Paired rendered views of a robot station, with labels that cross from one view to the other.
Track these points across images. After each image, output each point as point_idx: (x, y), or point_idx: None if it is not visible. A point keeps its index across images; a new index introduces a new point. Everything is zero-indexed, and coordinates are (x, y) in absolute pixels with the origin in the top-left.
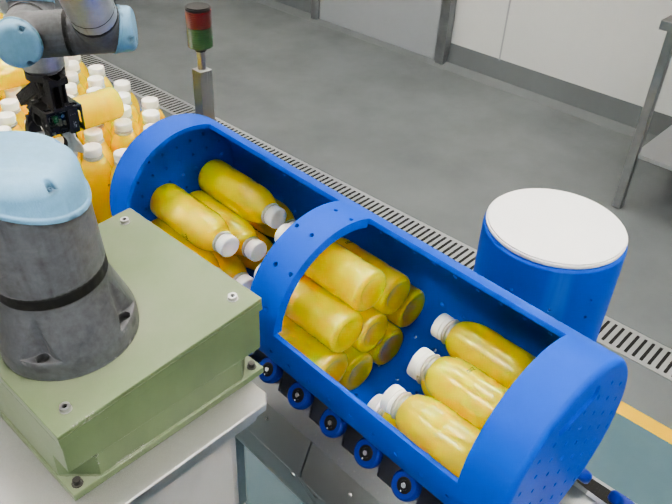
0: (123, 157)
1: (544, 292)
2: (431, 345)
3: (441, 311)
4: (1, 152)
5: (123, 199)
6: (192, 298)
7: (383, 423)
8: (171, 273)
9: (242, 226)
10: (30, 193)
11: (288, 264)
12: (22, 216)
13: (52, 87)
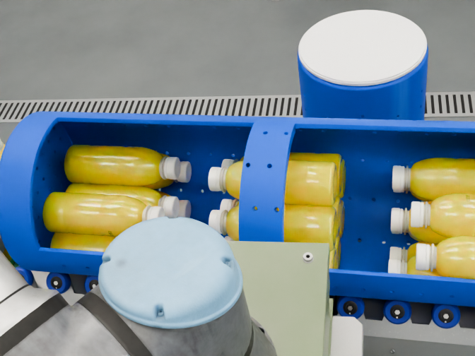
0: (0, 196)
1: (391, 104)
2: (368, 197)
3: (364, 166)
4: (150, 260)
5: (26, 235)
6: (276, 280)
7: (435, 280)
8: None
9: (147, 193)
10: (225, 279)
11: (268, 202)
12: (225, 304)
13: None
